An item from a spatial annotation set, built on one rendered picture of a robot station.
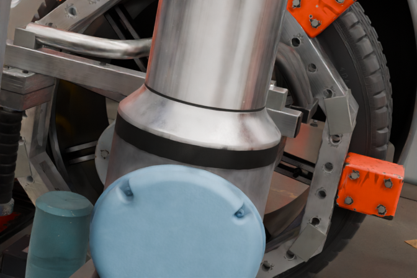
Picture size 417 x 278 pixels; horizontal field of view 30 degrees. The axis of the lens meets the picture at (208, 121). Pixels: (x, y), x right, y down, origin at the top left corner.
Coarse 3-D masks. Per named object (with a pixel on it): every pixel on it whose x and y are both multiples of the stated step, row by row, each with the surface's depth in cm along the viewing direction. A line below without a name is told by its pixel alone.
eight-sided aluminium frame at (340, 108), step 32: (96, 0) 120; (288, 32) 114; (320, 64) 113; (320, 96) 114; (352, 96) 118; (32, 128) 128; (352, 128) 114; (32, 160) 130; (320, 160) 116; (32, 192) 130; (320, 192) 121; (320, 224) 118; (288, 256) 121
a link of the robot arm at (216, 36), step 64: (192, 0) 49; (256, 0) 49; (192, 64) 50; (256, 64) 50; (128, 128) 51; (192, 128) 49; (256, 128) 51; (128, 192) 50; (192, 192) 48; (256, 192) 52; (128, 256) 50; (192, 256) 50; (256, 256) 50
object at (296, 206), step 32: (128, 0) 133; (96, 32) 138; (64, 96) 138; (96, 96) 153; (288, 96) 126; (64, 128) 139; (96, 128) 152; (64, 160) 138; (288, 160) 128; (96, 192) 143; (288, 224) 131
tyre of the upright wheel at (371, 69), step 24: (48, 0) 132; (336, 24) 120; (360, 24) 123; (336, 48) 120; (360, 48) 120; (360, 72) 120; (384, 72) 130; (360, 96) 121; (384, 96) 122; (360, 120) 122; (384, 120) 122; (48, 144) 137; (360, 144) 122; (384, 144) 122; (336, 216) 126; (360, 216) 125; (336, 240) 127; (312, 264) 128
